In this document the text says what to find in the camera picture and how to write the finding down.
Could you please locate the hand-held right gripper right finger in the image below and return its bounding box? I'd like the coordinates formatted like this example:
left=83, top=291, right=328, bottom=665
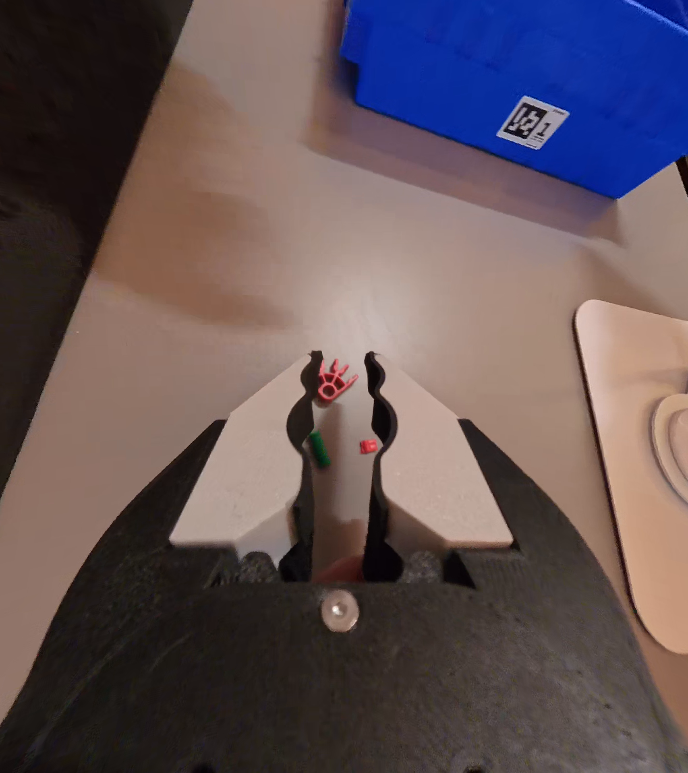
left=363, top=351, right=515, bottom=583

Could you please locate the white document stand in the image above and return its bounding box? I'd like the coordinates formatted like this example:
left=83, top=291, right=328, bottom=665
left=574, top=299, right=688, bottom=655

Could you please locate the blue plastic bin white tag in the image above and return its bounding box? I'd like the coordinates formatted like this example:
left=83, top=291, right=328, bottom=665
left=339, top=0, right=688, bottom=200

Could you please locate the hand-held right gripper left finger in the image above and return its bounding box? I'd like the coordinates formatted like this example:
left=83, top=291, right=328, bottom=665
left=169, top=352, right=325, bottom=583

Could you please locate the small red fan connector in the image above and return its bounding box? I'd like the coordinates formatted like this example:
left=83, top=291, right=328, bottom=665
left=317, top=359, right=359, bottom=404

